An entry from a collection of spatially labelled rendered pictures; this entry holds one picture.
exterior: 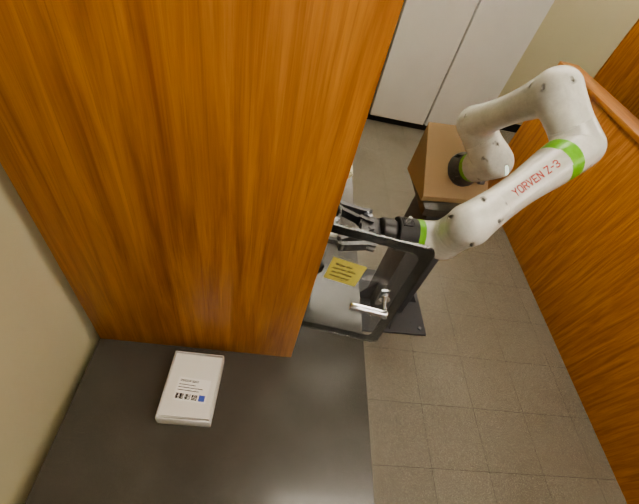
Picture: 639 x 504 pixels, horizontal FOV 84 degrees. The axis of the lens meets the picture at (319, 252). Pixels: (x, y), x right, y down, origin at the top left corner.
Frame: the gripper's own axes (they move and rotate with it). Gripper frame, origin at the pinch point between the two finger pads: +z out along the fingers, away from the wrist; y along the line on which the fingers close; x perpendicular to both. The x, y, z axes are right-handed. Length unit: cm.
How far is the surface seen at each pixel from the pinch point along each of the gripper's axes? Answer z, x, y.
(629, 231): -184, 43, -75
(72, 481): 44, 28, 57
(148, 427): 33, 28, 46
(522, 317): -166, 122, -63
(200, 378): 23.8, 23.8, 35.2
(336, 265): -2.9, -5.9, 19.2
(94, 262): 44, -5, 26
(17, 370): 54, 8, 42
